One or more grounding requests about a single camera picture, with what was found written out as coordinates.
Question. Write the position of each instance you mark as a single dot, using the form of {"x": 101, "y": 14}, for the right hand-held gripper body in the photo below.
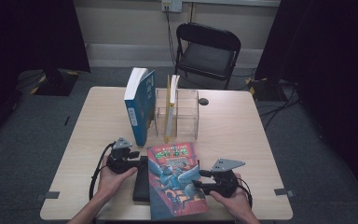
{"x": 225, "y": 185}

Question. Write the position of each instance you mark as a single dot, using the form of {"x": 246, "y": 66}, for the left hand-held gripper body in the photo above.
{"x": 119, "y": 161}

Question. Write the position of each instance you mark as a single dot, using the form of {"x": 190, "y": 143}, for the black book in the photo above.
{"x": 141, "y": 186}

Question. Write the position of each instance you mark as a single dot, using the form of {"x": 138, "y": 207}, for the red book with winged creature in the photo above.
{"x": 175, "y": 180}

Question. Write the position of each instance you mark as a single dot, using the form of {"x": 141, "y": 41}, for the thick blue book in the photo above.
{"x": 141, "y": 109}

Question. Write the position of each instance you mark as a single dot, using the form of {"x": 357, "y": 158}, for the yellow book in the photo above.
{"x": 169, "y": 118}

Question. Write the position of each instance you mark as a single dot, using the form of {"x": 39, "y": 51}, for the clear acrylic book rack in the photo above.
{"x": 186, "y": 112}

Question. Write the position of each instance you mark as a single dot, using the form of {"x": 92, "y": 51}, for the person's right hand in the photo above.
{"x": 237, "y": 203}

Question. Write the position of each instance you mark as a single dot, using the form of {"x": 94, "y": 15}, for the person's left hand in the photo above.
{"x": 112, "y": 183}

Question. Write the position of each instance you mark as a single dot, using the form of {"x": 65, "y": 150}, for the grey tape strip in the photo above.
{"x": 284, "y": 192}
{"x": 48, "y": 195}

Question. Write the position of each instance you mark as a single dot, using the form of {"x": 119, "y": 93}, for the small black floor strip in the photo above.
{"x": 66, "y": 120}

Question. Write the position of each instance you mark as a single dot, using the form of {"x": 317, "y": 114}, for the black stand base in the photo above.
{"x": 264, "y": 90}
{"x": 56, "y": 84}

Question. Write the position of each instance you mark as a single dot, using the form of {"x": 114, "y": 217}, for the black folding chair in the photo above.
{"x": 206, "y": 57}

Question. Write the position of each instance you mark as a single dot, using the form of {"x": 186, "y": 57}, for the dark curtain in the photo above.
{"x": 28, "y": 37}
{"x": 329, "y": 62}

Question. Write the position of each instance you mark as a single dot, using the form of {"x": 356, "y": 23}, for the white wall socket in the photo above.
{"x": 171, "y": 5}

